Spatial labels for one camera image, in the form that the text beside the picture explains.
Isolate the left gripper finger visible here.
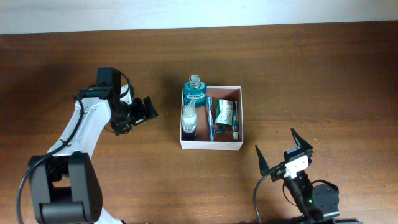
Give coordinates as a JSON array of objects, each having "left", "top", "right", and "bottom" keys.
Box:
[
  {"left": 129, "top": 98, "right": 146, "bottom": 125},
  {"left": 143, "top": 96, "right": 158, "bottom": 119}
]

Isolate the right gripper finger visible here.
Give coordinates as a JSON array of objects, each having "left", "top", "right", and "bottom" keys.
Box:
[
  {"left": 255, "top": 144, "right": 269, "bottom": 177},
  {"left": 290, "top": 128, "right": 313, "bottom": 151}
]

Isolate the clear pump sanitizer bottle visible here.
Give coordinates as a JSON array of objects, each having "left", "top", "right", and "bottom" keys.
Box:
[{"left": 182, "top": 100, "right": 197, "bottom": 141}]

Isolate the teal mouthwash bottle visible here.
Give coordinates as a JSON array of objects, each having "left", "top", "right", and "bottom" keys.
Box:
[{"left": 183, "top": 75, "right": 207, "bottom": 108}]

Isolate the blue disposable razor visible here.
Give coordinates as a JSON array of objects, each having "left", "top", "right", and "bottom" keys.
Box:
[{"left": 214, "top": 129, "right": 227, "bottom": 134}]

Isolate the green white soap packet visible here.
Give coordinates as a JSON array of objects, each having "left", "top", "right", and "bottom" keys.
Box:
[{"left": 215, "top": 99, "right": 233, "bottom": 126}]

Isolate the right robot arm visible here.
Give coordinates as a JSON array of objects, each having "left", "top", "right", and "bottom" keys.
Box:
[{"left": 252, "top": 128, "right": 340, "bottom": 223}]

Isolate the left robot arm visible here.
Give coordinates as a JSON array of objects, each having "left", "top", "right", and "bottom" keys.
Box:
[{"left": 20, "top": 67, "right": 158, "bottom": 223}]

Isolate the white cardboard box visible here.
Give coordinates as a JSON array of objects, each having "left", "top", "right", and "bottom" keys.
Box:
[{"left": 179, "top": 86, "right": 244, "bottom": 151}]

